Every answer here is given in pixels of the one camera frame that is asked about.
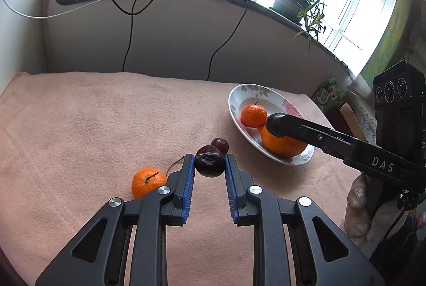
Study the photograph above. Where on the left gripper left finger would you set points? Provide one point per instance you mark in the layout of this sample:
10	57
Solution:
97	254

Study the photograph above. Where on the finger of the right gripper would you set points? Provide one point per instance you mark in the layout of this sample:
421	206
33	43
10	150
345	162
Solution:
330	141

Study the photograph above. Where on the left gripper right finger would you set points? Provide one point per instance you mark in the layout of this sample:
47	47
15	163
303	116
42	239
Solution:
294	240

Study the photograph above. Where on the small mandarin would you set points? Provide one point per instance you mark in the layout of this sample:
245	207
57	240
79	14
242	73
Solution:
147	180

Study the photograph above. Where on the mandarin with stem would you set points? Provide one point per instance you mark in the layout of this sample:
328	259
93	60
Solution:
253	115

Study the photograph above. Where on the dark cherry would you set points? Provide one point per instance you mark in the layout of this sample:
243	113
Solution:
221	144
209	161

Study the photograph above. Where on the right gloved hand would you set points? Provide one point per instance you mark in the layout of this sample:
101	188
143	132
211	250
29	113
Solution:
388	235

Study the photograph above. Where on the cardboard box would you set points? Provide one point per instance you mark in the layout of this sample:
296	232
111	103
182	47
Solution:
352	122

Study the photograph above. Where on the lace cloth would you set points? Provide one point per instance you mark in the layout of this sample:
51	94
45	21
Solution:
364	115

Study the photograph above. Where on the green printed box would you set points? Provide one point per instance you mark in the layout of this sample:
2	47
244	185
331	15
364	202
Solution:
327	92

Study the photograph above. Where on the large orange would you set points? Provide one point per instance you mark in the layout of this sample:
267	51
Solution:
285	147

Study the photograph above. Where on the pink towel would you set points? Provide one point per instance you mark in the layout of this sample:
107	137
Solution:
72	141

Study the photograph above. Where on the cherry stem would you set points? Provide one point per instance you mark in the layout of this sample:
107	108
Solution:
174	164

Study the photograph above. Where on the potted spider plant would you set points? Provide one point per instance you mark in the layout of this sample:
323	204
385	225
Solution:
310	12

